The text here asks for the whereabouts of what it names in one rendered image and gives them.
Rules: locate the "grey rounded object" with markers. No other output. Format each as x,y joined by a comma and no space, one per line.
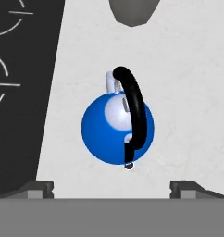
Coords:
134,12

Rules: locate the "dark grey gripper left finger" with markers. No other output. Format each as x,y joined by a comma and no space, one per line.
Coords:
36,189

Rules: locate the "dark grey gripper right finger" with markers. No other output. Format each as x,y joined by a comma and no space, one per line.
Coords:
186,189

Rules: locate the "black hob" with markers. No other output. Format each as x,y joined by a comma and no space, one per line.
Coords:
21,92

